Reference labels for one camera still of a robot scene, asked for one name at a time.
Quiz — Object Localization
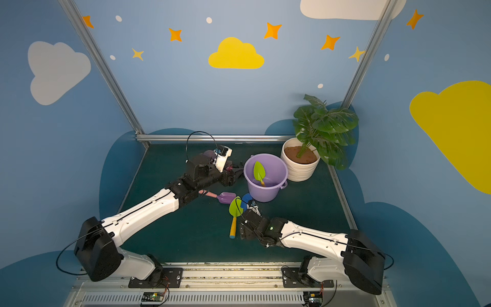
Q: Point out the pink transparent spray bottle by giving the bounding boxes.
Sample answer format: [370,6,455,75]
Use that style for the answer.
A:
[202,150,217,162]

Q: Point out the right aluminium frame post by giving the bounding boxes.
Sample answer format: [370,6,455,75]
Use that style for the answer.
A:
[341,0,406,108]

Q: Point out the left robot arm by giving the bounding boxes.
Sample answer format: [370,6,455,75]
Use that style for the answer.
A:
[74,151,244,282]

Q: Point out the aluminium frame post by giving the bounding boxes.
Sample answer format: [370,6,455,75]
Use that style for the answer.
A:
[341,0,406,108]
[58,0,144,141]

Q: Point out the left aluminium frame post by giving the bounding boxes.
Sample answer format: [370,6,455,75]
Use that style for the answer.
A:
[58,0,144,141]

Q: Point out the purple plastic bucket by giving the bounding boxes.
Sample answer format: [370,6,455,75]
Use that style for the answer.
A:
[244,153,288,203]

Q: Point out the white ribbed plant pot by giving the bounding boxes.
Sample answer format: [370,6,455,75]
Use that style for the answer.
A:
[281,138,320,182]

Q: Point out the left small circuit board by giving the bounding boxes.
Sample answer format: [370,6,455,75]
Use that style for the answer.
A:
[141,292,166,305]

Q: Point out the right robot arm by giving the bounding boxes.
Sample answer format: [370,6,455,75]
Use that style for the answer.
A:
[239,209,386,295]

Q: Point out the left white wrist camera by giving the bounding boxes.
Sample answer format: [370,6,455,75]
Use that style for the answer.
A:
[214,145,232,173]

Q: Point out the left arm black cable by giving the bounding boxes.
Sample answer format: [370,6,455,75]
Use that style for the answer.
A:
[185,130,220,166]

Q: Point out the small circuit board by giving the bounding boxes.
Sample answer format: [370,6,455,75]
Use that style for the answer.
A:
[141,292,166,305]
[302,292,323,307]

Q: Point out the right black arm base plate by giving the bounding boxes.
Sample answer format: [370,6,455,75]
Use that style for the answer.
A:
[281,266,336,289]

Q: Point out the back horizontal aluminium bar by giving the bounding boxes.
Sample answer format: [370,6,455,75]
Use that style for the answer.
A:
[136,133,294,143]

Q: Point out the green trowel yellow handle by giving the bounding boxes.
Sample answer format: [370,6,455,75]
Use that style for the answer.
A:
[229,196,243,239]
[253,161,266,187]

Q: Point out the right small circuit board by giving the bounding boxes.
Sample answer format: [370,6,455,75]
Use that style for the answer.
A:
[302,292,323,307]

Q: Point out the purple scoop pink handle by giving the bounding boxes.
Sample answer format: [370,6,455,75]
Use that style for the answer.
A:
[199,189,237,205]

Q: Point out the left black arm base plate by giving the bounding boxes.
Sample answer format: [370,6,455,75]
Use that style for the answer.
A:
[129,267,184,289]

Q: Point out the green artificial monstera plant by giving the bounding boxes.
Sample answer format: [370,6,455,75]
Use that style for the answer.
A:
[293,94,359,170]

